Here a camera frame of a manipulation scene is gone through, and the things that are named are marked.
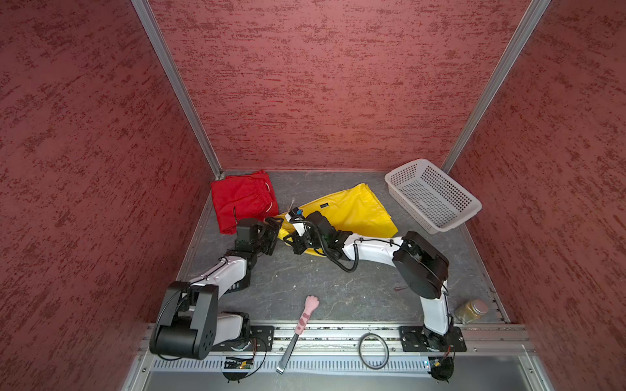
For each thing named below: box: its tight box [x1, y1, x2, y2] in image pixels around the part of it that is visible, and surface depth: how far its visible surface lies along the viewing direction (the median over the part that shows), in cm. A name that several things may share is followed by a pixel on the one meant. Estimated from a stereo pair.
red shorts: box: [211, 170, 280, 236], surface depth 109 cm
